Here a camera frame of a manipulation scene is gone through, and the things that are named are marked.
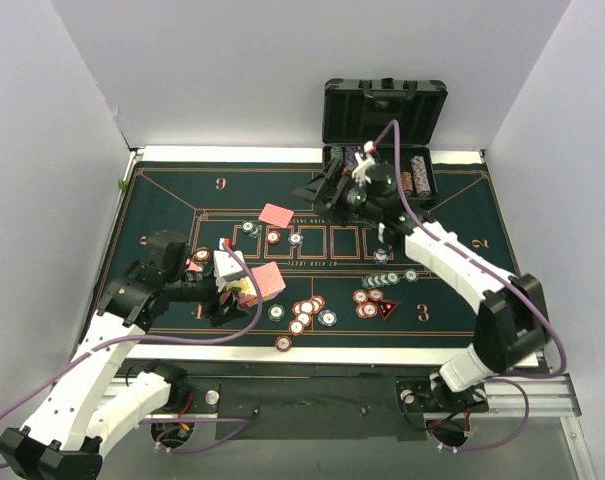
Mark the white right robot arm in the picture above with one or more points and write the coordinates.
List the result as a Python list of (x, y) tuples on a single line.
[(510, 324)]

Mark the red playing card deck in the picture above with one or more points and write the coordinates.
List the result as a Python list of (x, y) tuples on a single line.
[(270, 283)]

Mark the moved red chip group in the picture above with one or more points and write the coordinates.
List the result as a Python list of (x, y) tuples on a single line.
[(367, 302)]

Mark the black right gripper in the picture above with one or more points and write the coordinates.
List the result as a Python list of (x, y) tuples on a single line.
[(329, 187)]

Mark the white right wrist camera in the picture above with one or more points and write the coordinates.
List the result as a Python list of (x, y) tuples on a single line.
[(365, 160)]

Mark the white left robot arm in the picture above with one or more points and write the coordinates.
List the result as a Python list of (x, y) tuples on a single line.
[(70, 434)]

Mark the green orange chip row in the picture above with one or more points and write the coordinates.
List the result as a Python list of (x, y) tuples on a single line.
[(337, 154)]

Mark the red poker chip stack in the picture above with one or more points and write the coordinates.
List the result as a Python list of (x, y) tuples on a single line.
[(307, 311)]

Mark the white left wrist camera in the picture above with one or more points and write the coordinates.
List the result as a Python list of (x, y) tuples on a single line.
[(226, 268)]

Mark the purple chip row in case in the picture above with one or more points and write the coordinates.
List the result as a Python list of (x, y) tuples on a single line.
[(420, 177)]

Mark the black poker chip case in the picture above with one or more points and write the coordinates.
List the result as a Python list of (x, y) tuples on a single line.
[(356, 111)]

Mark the aluminium front rail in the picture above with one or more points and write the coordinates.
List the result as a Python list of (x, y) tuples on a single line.
[(234, 400)]

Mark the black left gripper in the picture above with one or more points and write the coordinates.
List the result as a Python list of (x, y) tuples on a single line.
[(222, 304)]

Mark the moved green chip stack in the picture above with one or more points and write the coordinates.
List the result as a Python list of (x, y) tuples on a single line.
[(390, 278)]

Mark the green poker chip stack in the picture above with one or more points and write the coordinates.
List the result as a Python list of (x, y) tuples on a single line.
[(276, 313)]

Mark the blue poker chip stack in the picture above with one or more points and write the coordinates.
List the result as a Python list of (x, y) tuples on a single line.
[(327, 318)]

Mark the orange chip row in case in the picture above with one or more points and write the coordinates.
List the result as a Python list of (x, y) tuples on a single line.
[(407, 183)]

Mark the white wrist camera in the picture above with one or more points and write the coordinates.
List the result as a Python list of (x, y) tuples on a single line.
[(226, 268), (365, 160)]

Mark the green chips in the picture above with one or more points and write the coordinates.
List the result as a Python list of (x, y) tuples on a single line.
[(251, 229)]

